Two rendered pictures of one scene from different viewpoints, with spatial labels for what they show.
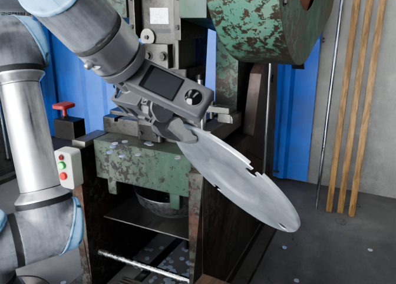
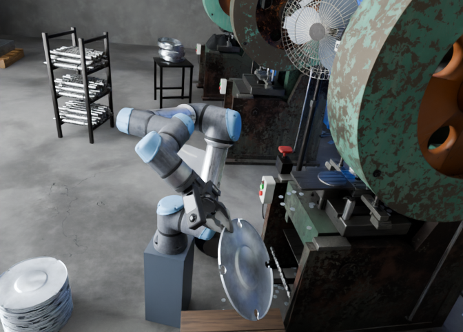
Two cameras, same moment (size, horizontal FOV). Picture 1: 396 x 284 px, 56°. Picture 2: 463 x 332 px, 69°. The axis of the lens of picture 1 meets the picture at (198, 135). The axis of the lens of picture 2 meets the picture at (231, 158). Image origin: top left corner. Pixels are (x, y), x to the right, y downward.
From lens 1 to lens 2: 0.74 m
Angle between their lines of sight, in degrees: 48
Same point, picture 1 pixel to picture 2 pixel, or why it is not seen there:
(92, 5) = (158, 163)
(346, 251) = not seen: outside the picture
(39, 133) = (211, 175)
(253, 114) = (427, 231)
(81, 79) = not seen: hidden behind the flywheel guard
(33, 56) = (224, 136)
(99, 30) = (161, 173)
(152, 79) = (188, 198)
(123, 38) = (173, 178)
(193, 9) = not seen: hidden behind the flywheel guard
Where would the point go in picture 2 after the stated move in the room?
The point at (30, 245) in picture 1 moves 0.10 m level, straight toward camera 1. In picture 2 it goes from (183, 225) to (169, 240)
